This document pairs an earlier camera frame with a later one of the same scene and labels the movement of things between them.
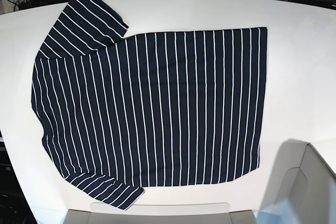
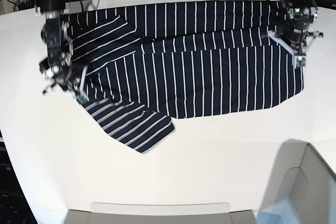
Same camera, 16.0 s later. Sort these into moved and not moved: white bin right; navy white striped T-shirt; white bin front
Moved: navy white striped T-shirt
Not moved: white bin front; white bin right
